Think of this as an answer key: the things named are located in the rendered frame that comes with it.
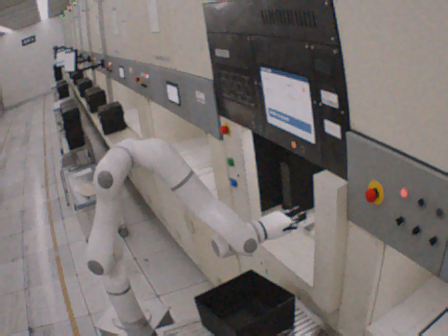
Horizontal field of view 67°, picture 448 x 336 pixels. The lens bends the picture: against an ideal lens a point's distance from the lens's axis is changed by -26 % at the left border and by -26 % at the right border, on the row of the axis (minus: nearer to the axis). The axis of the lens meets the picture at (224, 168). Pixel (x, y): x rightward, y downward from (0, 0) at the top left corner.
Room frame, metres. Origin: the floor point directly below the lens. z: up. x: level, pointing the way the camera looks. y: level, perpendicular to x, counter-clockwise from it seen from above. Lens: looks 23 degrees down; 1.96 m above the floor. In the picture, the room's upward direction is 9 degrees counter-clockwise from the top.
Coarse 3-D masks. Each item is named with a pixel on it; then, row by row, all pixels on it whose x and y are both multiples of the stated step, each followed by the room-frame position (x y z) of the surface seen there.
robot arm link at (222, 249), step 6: (252, 228) 1.19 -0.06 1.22; (216, 234) 1.18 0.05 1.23; (216, 240) 1.15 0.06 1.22; (222, 240) 1.15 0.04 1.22; (216, 246) 1.15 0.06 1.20; (222, 246) 1.13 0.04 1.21; (228, 246) 1.14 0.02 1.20; (216, 252) 1.16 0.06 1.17; (222, 252) 1.13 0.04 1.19; (228, 252) 1.14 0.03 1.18; (234, 252) 1.13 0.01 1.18; (222, 258) 1.14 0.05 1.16
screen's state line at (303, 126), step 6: (270, 108) 1.44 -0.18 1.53; (270, 114) 1.44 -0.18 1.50; (276, 114) 1.40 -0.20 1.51; (282, 114) 1.37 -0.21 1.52; (282, 120) 1.37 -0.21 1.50; (288, 120) 1.33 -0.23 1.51; (294, 120) 1.30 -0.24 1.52; (300, 120) 1.27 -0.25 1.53; (294, 126) 1.30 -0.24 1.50; (300, 126) 1.27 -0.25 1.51; (306, 126) 1.24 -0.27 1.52; (306, 132) 1.24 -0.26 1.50
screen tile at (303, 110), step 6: (288, 84) 1.31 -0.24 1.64; (294, 84) 1.27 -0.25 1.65; (300, 84) 1.24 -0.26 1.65; (288, 90) 1.31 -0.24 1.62; (294, 90) 1.28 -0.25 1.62; (300, 90) 1.25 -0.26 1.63; (306, 90) 1.22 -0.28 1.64; (300, 96) 1.25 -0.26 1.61; (306, 96) 1.22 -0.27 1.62; (288, 102) 1.32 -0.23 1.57; (294, 102) 1.29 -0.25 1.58; (306, 102) 1.22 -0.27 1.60; (288, 108) 1.33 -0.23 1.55; (294, 108) 1.29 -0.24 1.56; (300, 108) 1.26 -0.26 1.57; (306, 108) 1.23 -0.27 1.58; (300, 114) 1.26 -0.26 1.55; (306, 114) 1.23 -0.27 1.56
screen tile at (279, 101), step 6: (264, 78) 1.44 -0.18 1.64; (270, 78) 1.41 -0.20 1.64; (276, 78) 1.37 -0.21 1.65; (264, 84) 1.45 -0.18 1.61; (270, 84) 1.41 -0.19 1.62; (276, 84) 1.38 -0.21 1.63; (282, 84) 1.34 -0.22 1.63; (282, 90) 1.35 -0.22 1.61; (270, 96) 1.42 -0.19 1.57; (276, 96) 1.39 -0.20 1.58; (282, 96) 1.35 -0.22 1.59; (270, 102) 1.43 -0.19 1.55; (276, 102) 1.39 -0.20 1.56; (282, 102) 1.36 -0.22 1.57; (282, 108) 1.36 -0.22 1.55
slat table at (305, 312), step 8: (296, 304) 1.25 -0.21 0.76; (296, 312) 1.20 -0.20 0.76; (304, 312) 1.18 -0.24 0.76; (312, 312) 1.17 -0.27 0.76; (192, 320) 1.25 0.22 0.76; (200, 320) 1.25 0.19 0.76; (296, 320) 1.14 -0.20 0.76; (304, 320) 1.13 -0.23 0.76; (312, 320) 1.12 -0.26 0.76; (320, 320) 1.11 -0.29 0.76; (160, 328) 1.20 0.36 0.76; (168, 328) 1.20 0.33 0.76; (176, 328) 1.20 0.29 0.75; (184, 328) 1.19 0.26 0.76; (192, 328) 1.20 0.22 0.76; (200, 328) 1.19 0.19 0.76; (288, 328) 1.10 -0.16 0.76; (296, 328) 1.09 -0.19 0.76; (312, 328) 1.07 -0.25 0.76; (320, 328) 1.06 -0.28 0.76; (328, 328) 1.04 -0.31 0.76
